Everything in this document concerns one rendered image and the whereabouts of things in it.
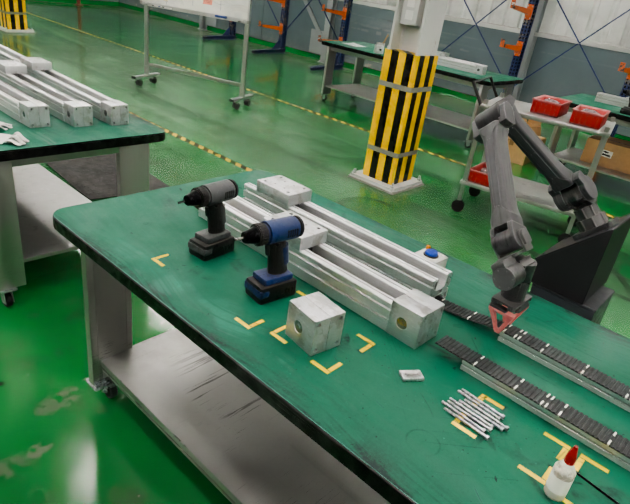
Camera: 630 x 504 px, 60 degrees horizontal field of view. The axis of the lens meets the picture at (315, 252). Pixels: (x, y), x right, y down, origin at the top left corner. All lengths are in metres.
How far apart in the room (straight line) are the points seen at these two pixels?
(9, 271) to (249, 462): 1.51
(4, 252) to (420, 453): 2.10
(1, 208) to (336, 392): 1.85
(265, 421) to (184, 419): 0.26
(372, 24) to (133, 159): 8.52
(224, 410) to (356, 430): 0.88
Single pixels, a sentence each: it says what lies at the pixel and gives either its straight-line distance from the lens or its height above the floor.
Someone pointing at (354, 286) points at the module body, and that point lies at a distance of 1.42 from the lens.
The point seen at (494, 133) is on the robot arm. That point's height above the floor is 1.24.
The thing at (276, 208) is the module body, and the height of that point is 0.84.
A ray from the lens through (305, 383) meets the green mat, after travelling 1.19.
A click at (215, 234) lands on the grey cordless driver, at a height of 0.85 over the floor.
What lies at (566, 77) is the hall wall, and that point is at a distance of 9.25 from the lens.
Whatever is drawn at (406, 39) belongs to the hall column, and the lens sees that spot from 4.76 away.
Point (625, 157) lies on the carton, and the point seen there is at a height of 0.37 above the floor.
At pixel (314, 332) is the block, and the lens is 1.23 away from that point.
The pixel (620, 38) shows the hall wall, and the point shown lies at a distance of 9.06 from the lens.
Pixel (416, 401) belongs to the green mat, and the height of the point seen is 0.78.
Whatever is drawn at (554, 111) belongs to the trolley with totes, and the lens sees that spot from 4.40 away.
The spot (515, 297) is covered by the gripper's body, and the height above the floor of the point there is 0.92.
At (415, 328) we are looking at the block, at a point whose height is 0.84.
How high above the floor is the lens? 1.55
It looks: 27 degrees down
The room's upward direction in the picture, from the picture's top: 9 degrees clockwise
